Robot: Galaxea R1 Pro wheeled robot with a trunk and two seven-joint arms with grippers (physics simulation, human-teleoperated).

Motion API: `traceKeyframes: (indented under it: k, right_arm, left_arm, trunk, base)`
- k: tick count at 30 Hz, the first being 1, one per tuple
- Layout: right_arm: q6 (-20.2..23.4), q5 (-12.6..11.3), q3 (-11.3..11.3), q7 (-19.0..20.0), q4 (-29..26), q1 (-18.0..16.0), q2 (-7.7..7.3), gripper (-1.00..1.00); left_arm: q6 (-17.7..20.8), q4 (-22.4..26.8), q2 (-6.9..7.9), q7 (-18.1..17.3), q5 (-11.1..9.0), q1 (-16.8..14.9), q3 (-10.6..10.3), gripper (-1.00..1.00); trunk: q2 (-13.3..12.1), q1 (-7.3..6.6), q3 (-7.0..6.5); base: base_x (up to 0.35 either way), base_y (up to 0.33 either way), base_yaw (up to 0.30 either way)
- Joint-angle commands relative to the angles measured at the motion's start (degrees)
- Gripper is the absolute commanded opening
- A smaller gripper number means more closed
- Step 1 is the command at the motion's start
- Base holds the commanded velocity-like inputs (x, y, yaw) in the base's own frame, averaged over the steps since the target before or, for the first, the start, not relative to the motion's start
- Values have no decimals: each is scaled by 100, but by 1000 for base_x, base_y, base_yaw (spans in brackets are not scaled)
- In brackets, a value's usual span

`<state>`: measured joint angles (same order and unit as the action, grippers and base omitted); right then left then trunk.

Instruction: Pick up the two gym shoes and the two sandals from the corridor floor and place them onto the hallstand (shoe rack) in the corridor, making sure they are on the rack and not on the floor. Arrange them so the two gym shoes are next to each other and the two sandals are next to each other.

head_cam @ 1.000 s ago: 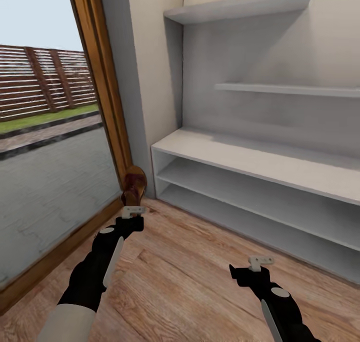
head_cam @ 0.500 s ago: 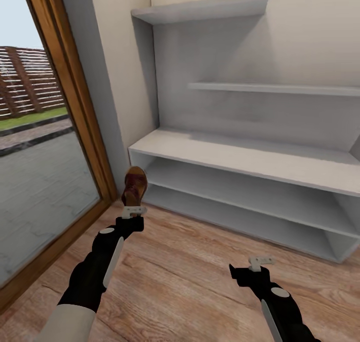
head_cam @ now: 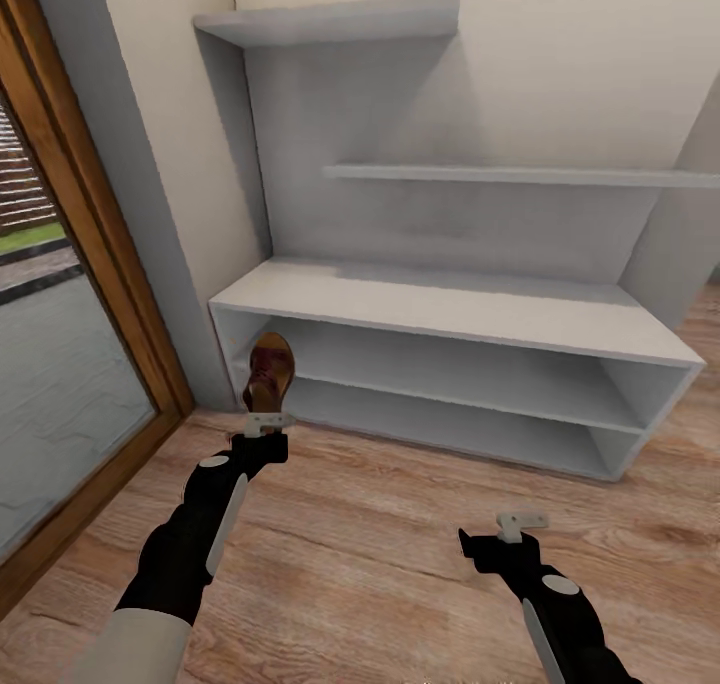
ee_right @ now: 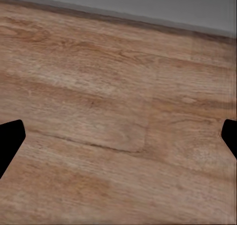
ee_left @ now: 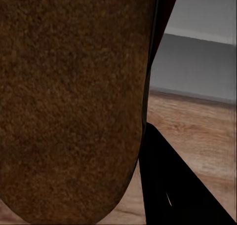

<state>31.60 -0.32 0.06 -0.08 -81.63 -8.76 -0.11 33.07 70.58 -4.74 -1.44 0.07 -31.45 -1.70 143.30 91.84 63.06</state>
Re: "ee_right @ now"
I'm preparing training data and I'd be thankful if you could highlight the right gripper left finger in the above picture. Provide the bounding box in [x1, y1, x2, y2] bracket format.
[0, 119, 26, 179]

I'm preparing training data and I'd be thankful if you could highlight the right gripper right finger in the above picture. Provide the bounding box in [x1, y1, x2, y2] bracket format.
[221, 119, 237, 159]

